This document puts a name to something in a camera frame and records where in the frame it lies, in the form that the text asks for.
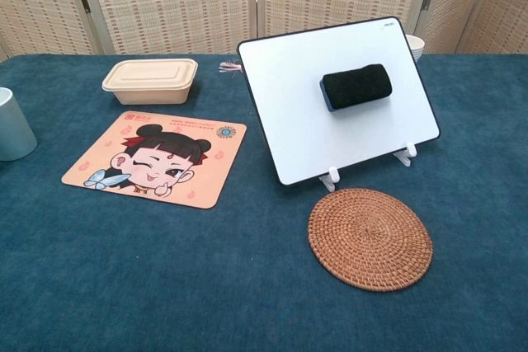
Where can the black whiteboard eraser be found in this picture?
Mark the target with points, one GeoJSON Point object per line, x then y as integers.
{"type": "Point", "coordinates": [356, 86]}

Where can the white plastic easel stand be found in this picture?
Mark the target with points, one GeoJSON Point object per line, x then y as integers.
{"type": "Point", "coordinates": [332, 179]}

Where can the pink white tassel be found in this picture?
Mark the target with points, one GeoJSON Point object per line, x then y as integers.
{"type": "Point", "coordinates": [229, 67]}

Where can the cartoon girl mouse pad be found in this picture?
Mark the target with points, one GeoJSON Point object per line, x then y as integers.
{"type": "Point", "coordinates": [161, 158]}

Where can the beige lidded food container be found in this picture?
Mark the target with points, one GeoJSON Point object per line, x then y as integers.
{"type": "Point", "coordinates": [150, 82]}

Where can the round woven rattan coaster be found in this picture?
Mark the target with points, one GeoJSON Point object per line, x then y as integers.
{"type": "Point", "coordinates": [370, 239]}

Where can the blue table cloth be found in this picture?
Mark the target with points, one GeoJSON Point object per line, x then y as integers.
{"type": "Point", "coordinates": [165, 269]}

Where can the woven bamboo folding screen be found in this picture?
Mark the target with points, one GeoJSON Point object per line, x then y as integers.
{"type": "Point", "coordinates": [185, 1]}

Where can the stacked white bowls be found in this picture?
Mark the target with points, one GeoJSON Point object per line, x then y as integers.
{"type": "Point", "coordinates": [414, 47]}

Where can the light blue cylindrical cup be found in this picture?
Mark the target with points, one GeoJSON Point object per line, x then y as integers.
{"type": "Point", "coordinates": [12, 127]}

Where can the small white whiteboard dark frame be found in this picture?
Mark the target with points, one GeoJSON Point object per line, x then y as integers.
{"type": "Point", "coordinates": [313, 137]}

